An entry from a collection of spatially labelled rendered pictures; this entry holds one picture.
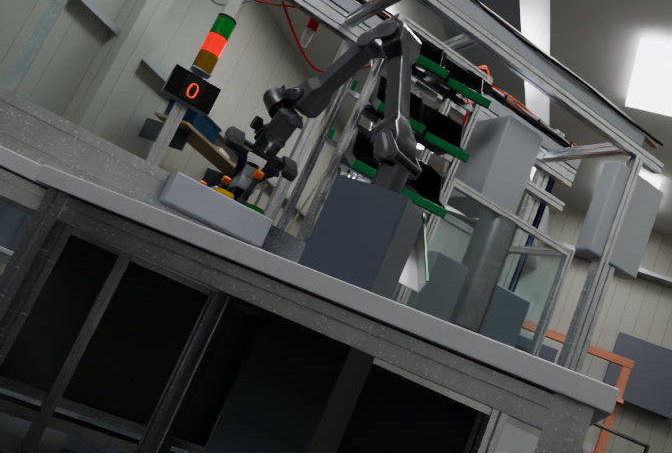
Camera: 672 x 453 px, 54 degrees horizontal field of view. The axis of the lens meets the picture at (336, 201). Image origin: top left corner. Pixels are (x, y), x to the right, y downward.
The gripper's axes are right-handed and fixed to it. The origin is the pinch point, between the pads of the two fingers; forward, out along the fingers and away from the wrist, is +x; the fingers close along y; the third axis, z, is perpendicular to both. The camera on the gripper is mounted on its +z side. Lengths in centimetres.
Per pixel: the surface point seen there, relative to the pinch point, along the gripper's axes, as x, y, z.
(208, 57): -11.1, 19.1, 20.1
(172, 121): 5.2, 19.1, 13.0
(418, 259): -2.7, -48.7, -4.3
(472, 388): -31, -13, -84
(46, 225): 3, 35, -46
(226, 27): -18.2, 18.6, 25.8
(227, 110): 263, -119, 633
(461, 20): -45, -61, 101
